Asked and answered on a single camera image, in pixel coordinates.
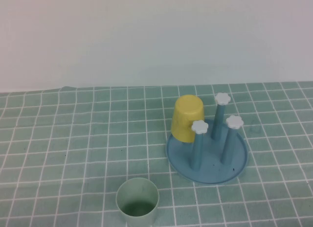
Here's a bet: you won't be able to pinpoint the pale green plastic cup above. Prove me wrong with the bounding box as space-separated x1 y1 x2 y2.
115 177 159 225

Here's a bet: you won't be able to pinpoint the yellow plastic cup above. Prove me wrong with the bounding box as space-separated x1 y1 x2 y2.
170 94 206 143

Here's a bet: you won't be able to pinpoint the blue cup stand flower pegs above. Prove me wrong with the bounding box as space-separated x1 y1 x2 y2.
165 91 249 185

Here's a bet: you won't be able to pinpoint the green checked tablecloth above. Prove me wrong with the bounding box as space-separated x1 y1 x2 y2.
0 81 313 227

